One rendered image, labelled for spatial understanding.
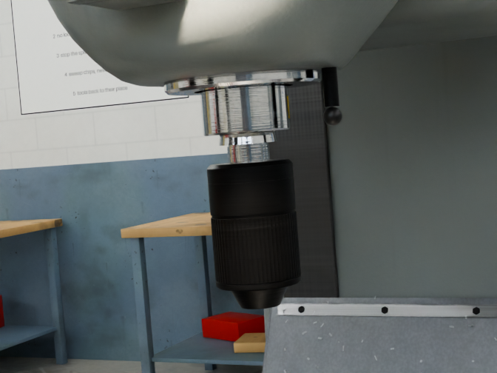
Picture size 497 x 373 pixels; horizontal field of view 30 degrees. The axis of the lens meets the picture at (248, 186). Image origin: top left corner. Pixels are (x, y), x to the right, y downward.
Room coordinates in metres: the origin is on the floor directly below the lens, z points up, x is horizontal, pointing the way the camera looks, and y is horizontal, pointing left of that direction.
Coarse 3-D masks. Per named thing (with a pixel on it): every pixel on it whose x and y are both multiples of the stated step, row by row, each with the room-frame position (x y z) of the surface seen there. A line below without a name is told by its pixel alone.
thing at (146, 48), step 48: (48, 0) 0.48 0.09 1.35; (192, 0) 0.42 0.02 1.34; (240, 0) 0.41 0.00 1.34; (288, 0) 0.42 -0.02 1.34; (336, 0) 0.43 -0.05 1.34; (384, 0) 0.48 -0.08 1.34; (96, 48) 0.45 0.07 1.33; (144, 48) 0.43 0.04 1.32; (192, 48) 0.43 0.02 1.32; (240, 48) 0.43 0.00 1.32; (288, 48) 0.44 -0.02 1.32; (336, 48) 0.46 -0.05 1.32
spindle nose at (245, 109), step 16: (208, 96) 0.49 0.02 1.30; (224, 96) 0.49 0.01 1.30; (240, 96) 0.48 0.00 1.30; (256, 96) 0.48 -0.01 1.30; (272, 96) 0.49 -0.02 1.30; (208, 112) 0.49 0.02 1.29; (224, 112) 0.49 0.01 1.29; (240, 112) 0.48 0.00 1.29; (256, 112) 0.48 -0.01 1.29; (272, 112) 0.49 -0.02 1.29; (208, 128) 0.49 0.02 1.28; (224, 128) 0.49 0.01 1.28; (240, 128) 0.48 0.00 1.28; (256, 128) 0.48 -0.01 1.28; (272, 128) 0.49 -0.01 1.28; (288, 128) 0.50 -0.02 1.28
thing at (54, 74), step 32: (32, 0) 5.72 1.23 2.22; (32, 32) 5.73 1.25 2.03; (64, 32) 5.63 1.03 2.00; (32, 64) 5.74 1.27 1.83; (64, 64) 5.64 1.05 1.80; (96, 64) 5.54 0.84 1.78; (32, 96) 5.75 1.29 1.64; (64, 96) 5.65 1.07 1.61; (96, 96) 5.55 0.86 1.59; (128, 96) 5.46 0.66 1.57; (160, 96) 5.36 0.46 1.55
